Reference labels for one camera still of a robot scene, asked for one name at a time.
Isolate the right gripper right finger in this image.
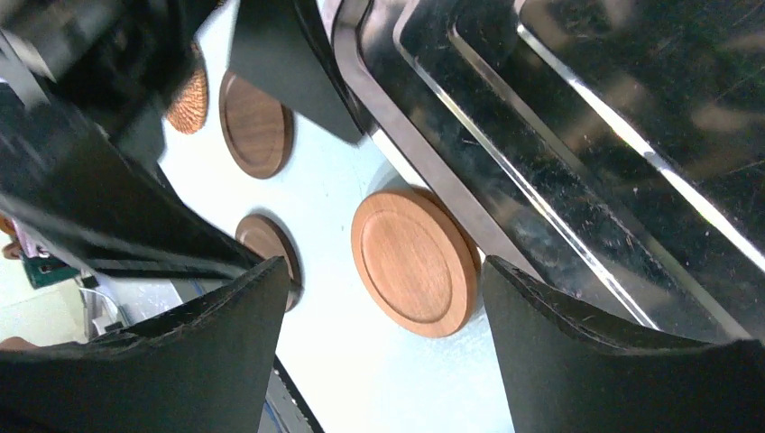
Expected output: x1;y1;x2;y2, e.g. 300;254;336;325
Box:
481;255;764;432

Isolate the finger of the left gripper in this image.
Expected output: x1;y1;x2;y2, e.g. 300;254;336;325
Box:
228;0;365;143

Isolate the metal tray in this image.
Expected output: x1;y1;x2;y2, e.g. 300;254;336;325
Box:
319;1;764;341

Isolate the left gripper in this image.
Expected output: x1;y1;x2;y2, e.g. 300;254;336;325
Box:
1;1;260;279

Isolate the dark wood coaster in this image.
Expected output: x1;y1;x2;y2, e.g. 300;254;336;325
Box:
218;70;294;180
235;214;303;312

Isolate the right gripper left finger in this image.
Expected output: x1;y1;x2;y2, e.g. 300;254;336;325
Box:
1;258;290;432

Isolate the light wood coaster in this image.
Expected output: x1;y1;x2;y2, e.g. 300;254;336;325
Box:
351;189;480;338

